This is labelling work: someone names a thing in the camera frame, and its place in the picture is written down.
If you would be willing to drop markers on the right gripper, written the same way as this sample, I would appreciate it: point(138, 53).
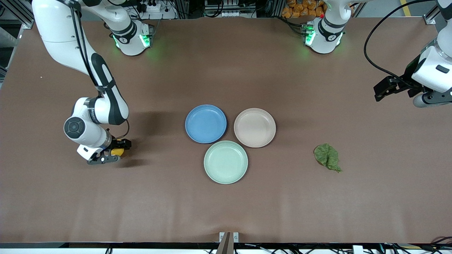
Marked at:
point(117, 144)

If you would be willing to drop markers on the aluminium frame profile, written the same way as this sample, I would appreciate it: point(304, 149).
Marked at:
point(432, 16)
point(17, 12)

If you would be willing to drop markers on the light green plate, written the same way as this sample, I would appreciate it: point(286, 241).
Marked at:
point(226, 162)

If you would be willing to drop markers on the yellow lemon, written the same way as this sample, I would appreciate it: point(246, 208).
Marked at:
point(117, 152)

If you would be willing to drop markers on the white electronics box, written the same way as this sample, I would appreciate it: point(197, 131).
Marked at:
point(229, 8)

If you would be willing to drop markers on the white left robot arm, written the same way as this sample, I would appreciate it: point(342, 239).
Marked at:
point(326, 33)

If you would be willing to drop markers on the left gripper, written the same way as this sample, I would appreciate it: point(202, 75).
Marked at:
point(409, 80)

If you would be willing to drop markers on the beige plate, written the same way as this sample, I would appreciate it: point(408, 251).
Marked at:
point(255, 127)

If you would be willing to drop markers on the green lettuce leaf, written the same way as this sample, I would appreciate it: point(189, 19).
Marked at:
point(327, 156)

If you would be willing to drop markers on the bag of orange fruits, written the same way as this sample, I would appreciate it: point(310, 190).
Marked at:
point(303, 8)

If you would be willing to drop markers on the white power strip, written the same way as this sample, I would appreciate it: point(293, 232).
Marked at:
point(155, 8)

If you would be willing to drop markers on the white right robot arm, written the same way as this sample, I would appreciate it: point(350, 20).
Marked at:
point(60, 35)

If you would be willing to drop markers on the metal camera stand bracket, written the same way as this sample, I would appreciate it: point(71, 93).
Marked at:
point(229, 242)

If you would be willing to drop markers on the blue plate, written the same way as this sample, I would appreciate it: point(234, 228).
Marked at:
point(206, 123)

